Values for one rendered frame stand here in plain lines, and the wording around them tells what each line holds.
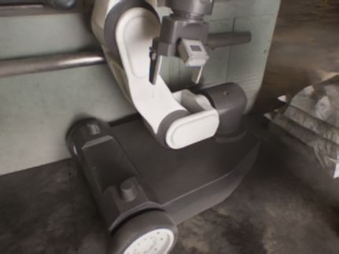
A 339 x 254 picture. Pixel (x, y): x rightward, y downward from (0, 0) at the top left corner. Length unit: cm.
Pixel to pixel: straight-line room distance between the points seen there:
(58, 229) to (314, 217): 88
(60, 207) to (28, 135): 32
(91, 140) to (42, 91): 27
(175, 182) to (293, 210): 46
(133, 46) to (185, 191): 44
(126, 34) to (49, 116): 62
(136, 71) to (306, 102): 87
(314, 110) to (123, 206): 91
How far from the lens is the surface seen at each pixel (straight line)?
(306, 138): 130
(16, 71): 94
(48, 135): 116
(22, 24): 100
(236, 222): 95
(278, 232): 97
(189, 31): 49
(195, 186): 80
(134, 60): 62
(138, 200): 72
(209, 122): 85
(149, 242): 77
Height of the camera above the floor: 77
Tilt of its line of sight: 35 degrees down
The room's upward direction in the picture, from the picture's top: 1 degrees counter-clockwise
